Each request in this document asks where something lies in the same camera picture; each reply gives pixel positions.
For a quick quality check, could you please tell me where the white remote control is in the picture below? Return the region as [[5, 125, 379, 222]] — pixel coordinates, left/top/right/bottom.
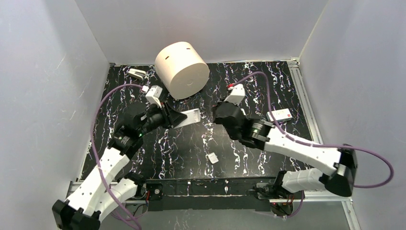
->
[[174, 108, 201, 128]]

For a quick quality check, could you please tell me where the white remote battery cover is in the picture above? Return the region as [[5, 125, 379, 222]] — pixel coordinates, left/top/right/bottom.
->
[[206, 152, 219, 164]]

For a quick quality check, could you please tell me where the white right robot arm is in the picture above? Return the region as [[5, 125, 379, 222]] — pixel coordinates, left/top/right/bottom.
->
[[212, 102, 358, 197]]

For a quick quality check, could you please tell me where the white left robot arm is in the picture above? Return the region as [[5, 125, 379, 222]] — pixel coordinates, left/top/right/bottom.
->
[[52, 103, 200, 230]]

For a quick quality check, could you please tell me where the white battery box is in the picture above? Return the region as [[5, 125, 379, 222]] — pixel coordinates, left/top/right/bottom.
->
[[266, 108, 293, 123]]

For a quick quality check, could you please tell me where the white stapler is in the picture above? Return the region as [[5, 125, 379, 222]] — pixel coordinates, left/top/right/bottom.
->
[[127, 68, 147, 80]]

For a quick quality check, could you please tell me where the white cylindrical container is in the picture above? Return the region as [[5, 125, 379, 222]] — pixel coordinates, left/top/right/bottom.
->
[[155, 42, 210, 100]]

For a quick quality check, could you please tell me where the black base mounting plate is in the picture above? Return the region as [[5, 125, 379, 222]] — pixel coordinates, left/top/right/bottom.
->
[[139, 177, 294, 217]]

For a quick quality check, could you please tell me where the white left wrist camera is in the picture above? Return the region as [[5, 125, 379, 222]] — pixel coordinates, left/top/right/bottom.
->
[[141, 85, 163, 108]]

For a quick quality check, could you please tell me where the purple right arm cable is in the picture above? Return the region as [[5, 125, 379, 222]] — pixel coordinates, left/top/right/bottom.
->
[[227, 71, 395, 219]]

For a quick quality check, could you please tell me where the aluminium frame rail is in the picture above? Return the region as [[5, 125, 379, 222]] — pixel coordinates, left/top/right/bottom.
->
[[287, 59, 360, 230]]

